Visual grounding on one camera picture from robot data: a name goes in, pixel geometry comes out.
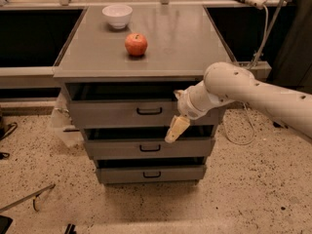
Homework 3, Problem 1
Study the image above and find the grey bottom drawer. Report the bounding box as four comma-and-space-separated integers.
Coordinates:
97, 157, 207, 184

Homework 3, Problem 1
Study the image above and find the red apple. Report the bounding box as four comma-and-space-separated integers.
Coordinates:
125, 33, 148, 57

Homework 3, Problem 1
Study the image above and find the grey top drawer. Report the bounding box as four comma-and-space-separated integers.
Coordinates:
65, 81, 228, 129

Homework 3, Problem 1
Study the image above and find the grey middle drawer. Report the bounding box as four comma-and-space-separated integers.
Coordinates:
85, 125, 215, 159

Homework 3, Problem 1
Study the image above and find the metal rod on floor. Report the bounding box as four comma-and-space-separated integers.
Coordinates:
0, 183, 56, 213

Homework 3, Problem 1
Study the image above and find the grey drawer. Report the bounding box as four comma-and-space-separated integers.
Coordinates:
65, 81, 228, 129
97, 157, 207, 184
85, 125, 215, 159

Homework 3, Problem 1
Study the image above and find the clear plastic bag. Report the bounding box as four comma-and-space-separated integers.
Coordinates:
50, 93, 83, 148

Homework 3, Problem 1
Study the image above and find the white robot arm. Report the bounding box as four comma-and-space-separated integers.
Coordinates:
165, 62, 312, 143

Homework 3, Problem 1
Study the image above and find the black cable on floor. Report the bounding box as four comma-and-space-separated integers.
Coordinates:
0, 122, 19, 161

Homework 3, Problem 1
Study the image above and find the grey drawer cabinet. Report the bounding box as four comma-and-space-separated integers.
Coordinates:
53, 4, 241, 185

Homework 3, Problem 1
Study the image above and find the white power cable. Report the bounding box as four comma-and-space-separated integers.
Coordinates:
221, 4, 271, 146

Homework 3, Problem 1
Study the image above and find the white ceramic bowl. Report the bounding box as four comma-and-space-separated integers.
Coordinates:
102, 4, 133, 29

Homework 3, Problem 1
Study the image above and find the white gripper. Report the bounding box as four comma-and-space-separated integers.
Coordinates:
165, 89, 207, 143

